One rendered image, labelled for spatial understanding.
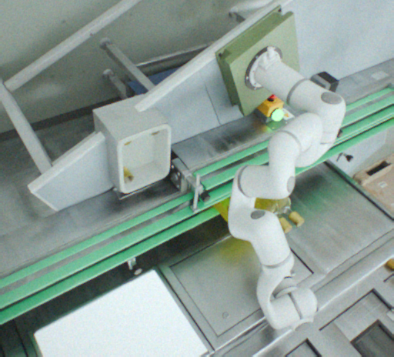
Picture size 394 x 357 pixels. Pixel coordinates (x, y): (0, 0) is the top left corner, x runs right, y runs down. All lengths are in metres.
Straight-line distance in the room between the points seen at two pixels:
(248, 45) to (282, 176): 0.47
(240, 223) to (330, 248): 0.66
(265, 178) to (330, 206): 0.79
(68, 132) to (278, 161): 1.18
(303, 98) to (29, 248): 0.89
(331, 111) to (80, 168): 0.74
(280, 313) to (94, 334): 0.55
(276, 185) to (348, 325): 0.67
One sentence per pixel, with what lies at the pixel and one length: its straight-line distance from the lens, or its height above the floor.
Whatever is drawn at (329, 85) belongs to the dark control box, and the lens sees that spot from 1.74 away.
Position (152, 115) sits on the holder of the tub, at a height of 0.78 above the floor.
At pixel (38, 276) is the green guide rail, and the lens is 1.30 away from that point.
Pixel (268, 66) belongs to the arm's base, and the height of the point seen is 0.87.
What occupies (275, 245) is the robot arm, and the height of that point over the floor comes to 1.30.
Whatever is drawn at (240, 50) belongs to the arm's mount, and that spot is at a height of 0.81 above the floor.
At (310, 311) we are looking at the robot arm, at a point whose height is 1.43.
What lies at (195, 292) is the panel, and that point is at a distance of 1.43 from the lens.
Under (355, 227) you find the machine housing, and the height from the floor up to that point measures 1.22.
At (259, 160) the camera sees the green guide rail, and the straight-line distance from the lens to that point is 1.46.
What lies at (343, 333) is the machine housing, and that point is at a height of 1.48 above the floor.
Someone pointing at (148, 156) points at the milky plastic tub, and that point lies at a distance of 1.39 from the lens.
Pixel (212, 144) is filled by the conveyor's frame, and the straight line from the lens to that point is 1.46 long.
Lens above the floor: 1.64
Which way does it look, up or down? 34 degrees down
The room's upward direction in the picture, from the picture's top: 137 degrees clockwise
